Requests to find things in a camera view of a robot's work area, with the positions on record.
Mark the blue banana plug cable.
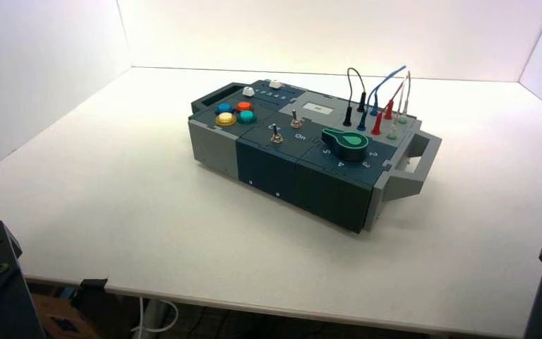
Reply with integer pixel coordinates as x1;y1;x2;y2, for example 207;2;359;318
356;65;407;132

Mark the black banana plug cable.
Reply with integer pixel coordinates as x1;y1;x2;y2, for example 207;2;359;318
342;67;368;128

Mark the black knob with green pointer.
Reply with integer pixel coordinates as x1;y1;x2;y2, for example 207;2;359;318
321;127;371;163

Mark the grey and teal task box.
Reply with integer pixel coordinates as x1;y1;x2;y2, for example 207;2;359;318
187;79;442;234

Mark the brown cardboard box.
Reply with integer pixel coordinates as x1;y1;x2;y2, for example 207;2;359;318
30;295;101;339

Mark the white cable under table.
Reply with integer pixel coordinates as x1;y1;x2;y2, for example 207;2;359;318
131;297;179;334

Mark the white cable with green plugs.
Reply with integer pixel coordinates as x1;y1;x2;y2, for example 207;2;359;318
387;70;412;141

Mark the black table clamp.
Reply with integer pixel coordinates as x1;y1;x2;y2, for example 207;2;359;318
72;278;127;339

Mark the red banana plug cable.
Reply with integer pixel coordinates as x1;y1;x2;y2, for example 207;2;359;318
371;79;407;136

